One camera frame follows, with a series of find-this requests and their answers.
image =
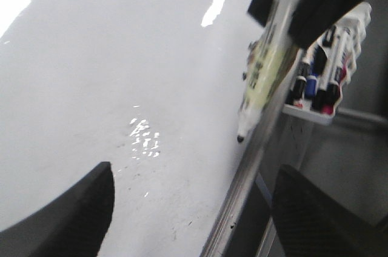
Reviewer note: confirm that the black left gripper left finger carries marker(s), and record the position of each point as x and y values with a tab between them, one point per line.
73	224

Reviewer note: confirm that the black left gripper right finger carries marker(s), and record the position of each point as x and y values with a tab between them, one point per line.
310	223

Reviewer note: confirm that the white whiteboard marker with tape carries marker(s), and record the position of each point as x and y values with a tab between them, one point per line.
266	65

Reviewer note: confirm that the blue capped marker in tray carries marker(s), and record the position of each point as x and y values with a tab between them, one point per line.
317	67

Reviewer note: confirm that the white plastic tray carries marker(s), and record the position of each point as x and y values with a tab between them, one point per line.
358	17

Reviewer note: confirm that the black capped marker in tray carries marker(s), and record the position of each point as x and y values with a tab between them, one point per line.
304	69

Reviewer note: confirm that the red capped marker in tray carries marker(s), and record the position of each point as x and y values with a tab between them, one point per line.
340	64

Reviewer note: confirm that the white whiteboard with metal frame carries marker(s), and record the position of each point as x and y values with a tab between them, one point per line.
151	86

